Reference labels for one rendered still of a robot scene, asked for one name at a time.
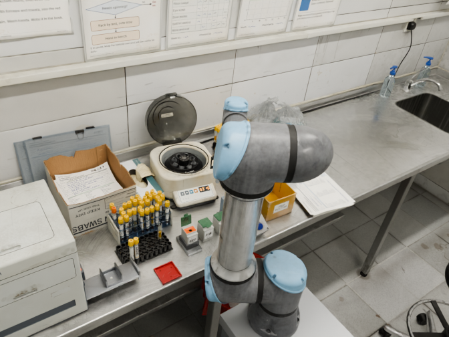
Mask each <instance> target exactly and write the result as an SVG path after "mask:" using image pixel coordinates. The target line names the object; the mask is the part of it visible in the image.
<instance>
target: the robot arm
mask: <svg viewBox="0 0 449 337"><path fill-rule="evenodd" d="M248 107H249V103H248V102H247V100H246V99H244V98H242V97H239V96H231V97H228V98H227V99H226V100H225V101H224V107H223V115H222V127H221V129H220V132H219V134H218V138H217V142H216V145H215V152H214V156H212V157H211V160H210V169H213V177H214V178H215V179H216V181H215V183H217V184H218V183H220V185H221V187H222V189H223V190H224V202H223V208H222V219H221V226H220V237H219V243H218V248H217V249H216V250H215V251H214V252H213V254H212V255H211V256H208V257H206V258H205V263H204V280H205V290H206V297H207V299H208V300H209V301H211V302H219V303H224V302H227V303H249V306H248V310H247V318H248V321H249V324H250V326H251V328H252V329H253V330H254V331H255V332H256V333H257V334H258V335H259V336H261V337H291V336H292V335H294V333H295V332H296V331H297V329H298V326H299V322H300V311H299V302H300V299H301V296H302V293H303V290H304V289H305V286H306V279H307V270H306V267H305V265H304V263H303V262H302V261H301V260H300V259H299V258H297V256H296V255H294V254H293V253H291V252H288V251H285V250H274V251H271V252H270V253H268V254H267V255H266V256H265V258H255V256H254V254H253V250H254V246H255V240H256V236H257V230H258V226H259V220H260V216H261V210H262V206H263V200H264V197H266V196H267V195H269V194H270V193H271V192H272V190H273V187H274V185H275V183H303V182H306V181H310V180H312V179H315V178H317V177H318V176H319V175H321V174H323V173H324V172H325V171H326V170H327V168H328V167H329V165H330V164H331V161H332V159H333V145H332V143H331V141H330V139H329V138H328V136H327V135H326V134H324V133H323V132H322V131H320V130H317V129H314V128H311V127H308V126H303V125H297V124H290V123H285V124H282V123H271V122H249V121H248V120H247V112H248V111H249V110H248ZM212 160H214V161H213V165H212Z"/></svg>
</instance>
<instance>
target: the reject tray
mask: <svg viewBox="0 0 449 337"><path fill-rule="evenodd" d="M154 272H155V273H156V275H157V276H158V278H159V280H160V281H161V282H162V285H164V284H167V283H169V282H171V281H173V280H175V279H178V278H180V277H182V274H181V273H180V271H179V270H178V268H177V267H176V266H175V264H174V263H173V261H169V262H168V263H165V264H163V265H160V266H158V267H155V268H154Z"/></svg>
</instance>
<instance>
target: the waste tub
mask: <svg viewBox="0 0 449 337"><path fill-rule="evenodd" d="M296 194H297V193H296V192H295V191H294V190H293V189H292V188H291V187H290V186H289V185H288V184H287V183H275V185H274V187H273V190H272V192H271V193H270V194H269V195H267V196H266V197H264V200H263V206H262V210H261V214H262V216H263V217H264V219H265V221H266V222H267V221H270V220H272V219H276V218H278V217H280V216H283V215H286V214H288V213H291V212H292V209H293V204H294V202H295V197H296Z"/></svg>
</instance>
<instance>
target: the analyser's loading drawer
mask: <svg viewBox="0 0 449 337"><path fill-rule="evenodd" d="M99 270H100V274H98V275H95V276H93V277H91V278H88V279H85V280H84V282H85V286H84V287H85V291H86V298H87V300H88V299H90V298H93V297H95V296H98V295H100V294H102V293H104V292H106V291H109V290H111V289H114V288H116V287H118V286H120V285H122V284H125V283H127V282H130V281H132V280H133V279H136V278H138V279H139V280H140V279H141V276H140V270H139V268H138V266H137V265H136V263H135V261H134V260H133V258H132V256H131V257H130V261H129V262H127V263H124V264H122V265H119V266H117V264H116V262H114V267H112V268H110V269H107V270H105V271H102V270H101V269H100V268H99ZM110 277H113V279H110Z"/></svg>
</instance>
